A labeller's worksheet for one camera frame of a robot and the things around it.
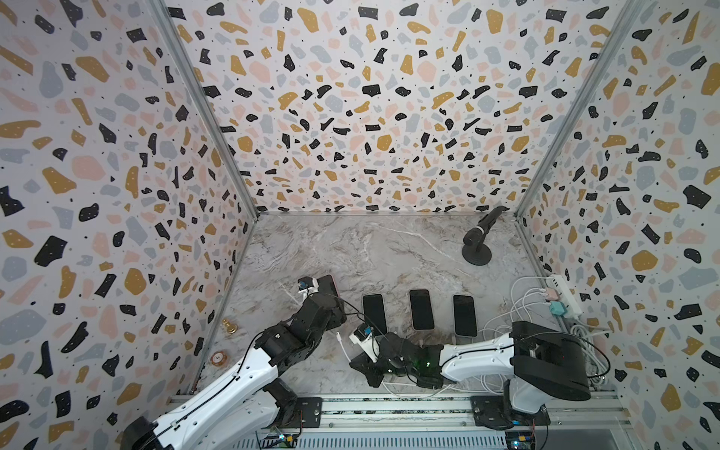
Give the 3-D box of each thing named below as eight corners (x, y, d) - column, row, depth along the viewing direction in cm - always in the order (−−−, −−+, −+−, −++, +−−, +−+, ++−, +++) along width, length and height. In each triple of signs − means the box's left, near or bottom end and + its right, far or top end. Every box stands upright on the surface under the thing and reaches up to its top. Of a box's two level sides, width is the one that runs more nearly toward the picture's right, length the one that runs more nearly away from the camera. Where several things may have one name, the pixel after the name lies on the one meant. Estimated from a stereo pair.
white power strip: (563, 320, 96) (570, 314, 93) (545, 280, 106) (551, 274, 103) (575, 320, 96) (582, 314, 93) (556, 280, 106) (562, 274, 103)
